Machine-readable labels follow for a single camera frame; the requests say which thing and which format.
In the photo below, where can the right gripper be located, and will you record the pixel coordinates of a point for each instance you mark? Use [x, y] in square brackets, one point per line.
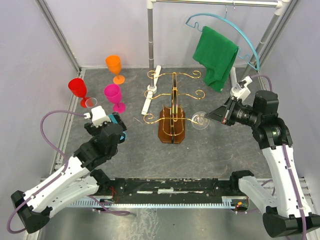
[221, 113]

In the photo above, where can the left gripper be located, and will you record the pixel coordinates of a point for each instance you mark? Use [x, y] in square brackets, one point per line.
[94, 130]

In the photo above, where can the blue wine glass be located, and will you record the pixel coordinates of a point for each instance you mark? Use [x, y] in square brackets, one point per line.
[116, 118]

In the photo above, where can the clear wine glass front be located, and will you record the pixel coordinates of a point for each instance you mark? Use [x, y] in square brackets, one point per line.
[200, 122]

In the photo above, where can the clear wine glass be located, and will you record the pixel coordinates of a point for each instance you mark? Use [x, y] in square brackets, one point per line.
[200, 122]
[91, 102]

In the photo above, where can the pink wine glass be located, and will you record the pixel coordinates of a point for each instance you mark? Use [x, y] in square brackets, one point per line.
[113, 94]

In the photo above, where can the red wine glass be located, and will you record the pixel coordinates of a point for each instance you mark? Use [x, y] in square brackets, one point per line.
[78, 87]

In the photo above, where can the orange wine glass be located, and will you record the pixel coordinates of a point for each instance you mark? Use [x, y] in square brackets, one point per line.
[114, 65]

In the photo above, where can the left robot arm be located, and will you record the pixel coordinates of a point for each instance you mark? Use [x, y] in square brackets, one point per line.
[77, 178]

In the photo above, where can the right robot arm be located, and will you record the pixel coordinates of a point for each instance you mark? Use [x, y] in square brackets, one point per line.
[286, 213]

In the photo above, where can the green cloth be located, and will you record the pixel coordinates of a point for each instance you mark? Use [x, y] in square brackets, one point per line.
[217, 54]

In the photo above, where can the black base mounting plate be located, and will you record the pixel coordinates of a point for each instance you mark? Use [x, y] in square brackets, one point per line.
[170, 191]

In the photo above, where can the light blue clothes hanger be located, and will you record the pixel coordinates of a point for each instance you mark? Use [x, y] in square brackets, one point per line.
[252, 59]

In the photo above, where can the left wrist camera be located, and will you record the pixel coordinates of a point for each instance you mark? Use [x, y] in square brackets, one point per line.
[98, 116]

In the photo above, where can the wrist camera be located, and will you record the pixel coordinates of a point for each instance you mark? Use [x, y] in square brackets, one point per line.
[241, 90]
[98, 116]

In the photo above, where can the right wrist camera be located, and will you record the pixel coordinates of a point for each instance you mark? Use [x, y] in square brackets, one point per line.
[241, 90]

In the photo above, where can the gold wire glass rack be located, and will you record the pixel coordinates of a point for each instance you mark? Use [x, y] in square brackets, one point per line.
[172, 119]

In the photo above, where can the silver clothes rail stand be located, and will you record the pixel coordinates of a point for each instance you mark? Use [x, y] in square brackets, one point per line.
[280, 7]

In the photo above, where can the light blue cable duct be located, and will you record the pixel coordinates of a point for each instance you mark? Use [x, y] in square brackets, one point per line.
[87, 202]

